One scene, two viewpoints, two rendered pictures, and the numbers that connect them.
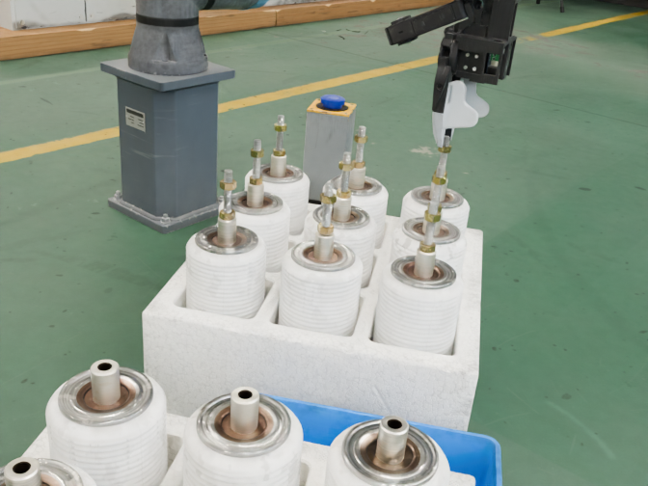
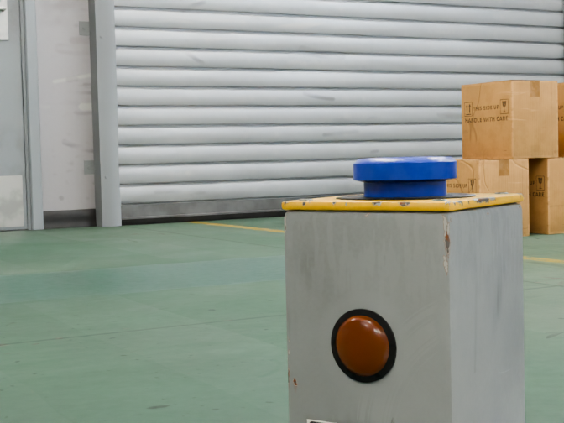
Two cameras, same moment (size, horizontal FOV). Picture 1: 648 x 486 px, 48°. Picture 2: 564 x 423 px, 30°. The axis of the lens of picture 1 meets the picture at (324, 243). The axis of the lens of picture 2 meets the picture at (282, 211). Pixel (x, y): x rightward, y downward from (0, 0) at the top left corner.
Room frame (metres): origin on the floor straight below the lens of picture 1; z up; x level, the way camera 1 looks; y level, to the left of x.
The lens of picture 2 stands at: (1.06, 0.40, 0.33)
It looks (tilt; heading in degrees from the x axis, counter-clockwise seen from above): 3 degrees down; 295
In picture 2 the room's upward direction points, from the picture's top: 1 degrees counter-clockwise
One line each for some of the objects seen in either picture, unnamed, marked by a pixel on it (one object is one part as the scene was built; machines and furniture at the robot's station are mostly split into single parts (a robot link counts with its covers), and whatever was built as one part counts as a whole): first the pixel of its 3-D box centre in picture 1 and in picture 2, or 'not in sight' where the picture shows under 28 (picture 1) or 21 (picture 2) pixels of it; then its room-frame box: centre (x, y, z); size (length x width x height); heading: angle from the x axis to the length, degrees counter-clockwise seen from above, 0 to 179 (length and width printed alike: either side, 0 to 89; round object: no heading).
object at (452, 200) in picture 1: (437, 198); not in sight; (0.98, -0.16, 0.25); 0.08 x 0.08 x 0.01
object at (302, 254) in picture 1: (323, 256); not in sight; (0.77, 0.00, 0.25); 0.08 x 0.08 x 0.01
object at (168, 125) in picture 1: (169, 140); not in sight; (1.42, 0.33, 0.15); 0.19 x 0.19 x 0.30; 53
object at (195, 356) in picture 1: (331, 320); not in sight; (0.88, -0.02, 0.09); 0.39 x 0.39 x 0.18; 80
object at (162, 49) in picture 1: (168, 40); not in sight; (1.42, 0.33, 0.35); 0.15 x 0.15 x 0.10
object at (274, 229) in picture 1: (252, 263); not in sight; (0.90, 0.10, 0.16); 0.10 x 0.10 x 0.18
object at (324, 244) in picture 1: (323, 246); not in sight; (0.77, 0.00, 0.26); 0.02 x 0.02 x 0.03
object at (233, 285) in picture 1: (225, 305); not in sight; (0.79, 0.12, 0.16); 0.10 x 0.10 x 0.18
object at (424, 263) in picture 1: (424, 262); not in sight; (0.75, -0.12, 0.26); 0.02 x 0.02 x 0.03
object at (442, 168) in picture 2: (332, 103); (404, 183); (1.18, 0.01, 0.32); 0.04 x 0.04 x 0.02
